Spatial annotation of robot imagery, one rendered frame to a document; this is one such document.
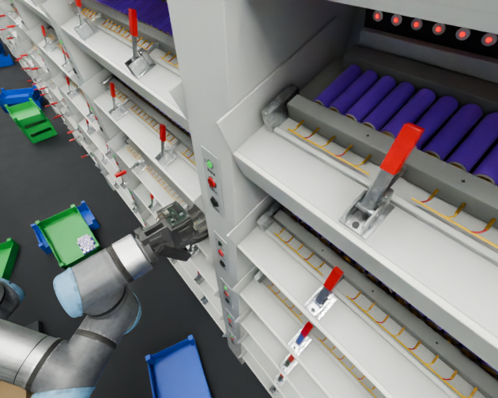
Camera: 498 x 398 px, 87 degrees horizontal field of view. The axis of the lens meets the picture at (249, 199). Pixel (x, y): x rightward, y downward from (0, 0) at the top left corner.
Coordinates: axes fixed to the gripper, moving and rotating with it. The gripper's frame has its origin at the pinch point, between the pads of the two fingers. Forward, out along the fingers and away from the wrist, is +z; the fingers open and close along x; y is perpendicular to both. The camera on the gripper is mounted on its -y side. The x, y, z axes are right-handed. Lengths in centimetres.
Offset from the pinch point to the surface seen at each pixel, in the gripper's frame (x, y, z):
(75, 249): 85, -76, -47
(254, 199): -18.1, 22.0, -3.6
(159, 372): 2, -78, -38
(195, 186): -2.2, 14.0, -5.7
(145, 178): 31.1, -6.0, -7.5
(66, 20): 52, 34, -6
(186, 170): 3.1, 14.4, -4.6
